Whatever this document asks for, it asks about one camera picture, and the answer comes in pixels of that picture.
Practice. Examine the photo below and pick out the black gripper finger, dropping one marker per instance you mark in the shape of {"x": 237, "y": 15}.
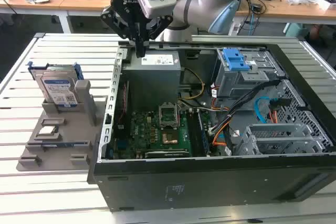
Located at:
{"x": 160, "y": 26}
{"x": 118, "y": 28}

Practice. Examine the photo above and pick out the hard disk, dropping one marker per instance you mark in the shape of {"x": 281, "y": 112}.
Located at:
{"x": 56, "y": 87}

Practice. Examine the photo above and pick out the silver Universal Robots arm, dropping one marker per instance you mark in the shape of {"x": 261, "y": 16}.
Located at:
{"x": 199, "y": 6}

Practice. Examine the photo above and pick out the grey disk bay blue latch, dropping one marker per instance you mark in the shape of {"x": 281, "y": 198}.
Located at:
{"x": 236, "y": 79}

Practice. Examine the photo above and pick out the grey power supply unit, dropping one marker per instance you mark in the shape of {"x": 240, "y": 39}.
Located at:
{"x": 152, "y": 79}

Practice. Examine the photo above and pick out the white power strip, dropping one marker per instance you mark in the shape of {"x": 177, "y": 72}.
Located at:
{"x": 234, "y": 29}

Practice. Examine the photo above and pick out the green motherboard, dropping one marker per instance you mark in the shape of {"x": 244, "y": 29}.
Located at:
{"x": 147, "y": 134}

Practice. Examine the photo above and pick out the black RAM slot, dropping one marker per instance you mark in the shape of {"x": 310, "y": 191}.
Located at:
{"x": 193, "y": 132}

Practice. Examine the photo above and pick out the CPU socket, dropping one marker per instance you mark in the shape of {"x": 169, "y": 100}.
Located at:
{"x": 170, "y": 138}

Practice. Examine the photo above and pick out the grey parts rack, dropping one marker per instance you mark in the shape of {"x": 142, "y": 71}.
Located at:
{"x": 68, "y": 129}

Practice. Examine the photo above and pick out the installed RAM stick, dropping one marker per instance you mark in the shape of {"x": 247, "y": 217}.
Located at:
{"x": 204, "y": 134}

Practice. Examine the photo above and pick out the silver CPU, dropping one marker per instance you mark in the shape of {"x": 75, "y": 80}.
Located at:
{"x": 47, "y": 130}

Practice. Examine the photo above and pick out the black graphics card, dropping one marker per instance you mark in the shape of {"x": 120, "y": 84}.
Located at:
{"x": 165, "y": 153}

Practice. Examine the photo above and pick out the blue RAM stick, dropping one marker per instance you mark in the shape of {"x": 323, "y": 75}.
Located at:
{"x": 60, "y": 144}

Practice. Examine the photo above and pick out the pale green bin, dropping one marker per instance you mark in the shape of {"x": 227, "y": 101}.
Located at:
{"x": 296, "y": 30}

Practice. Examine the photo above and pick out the grey metal drive cage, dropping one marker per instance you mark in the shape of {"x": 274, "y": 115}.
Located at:
{"x": 275, "y": 140}

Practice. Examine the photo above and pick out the black open PC case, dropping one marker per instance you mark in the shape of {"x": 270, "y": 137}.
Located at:
{"x": 210, "y": 182}

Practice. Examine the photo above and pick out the white box dark print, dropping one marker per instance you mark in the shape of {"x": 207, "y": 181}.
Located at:
{"x": 326, "y": 3}

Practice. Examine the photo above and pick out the wooden desk white frame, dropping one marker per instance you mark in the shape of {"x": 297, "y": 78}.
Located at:
{"x": 31, "y": 6}
{"x": 92, "y": 1}

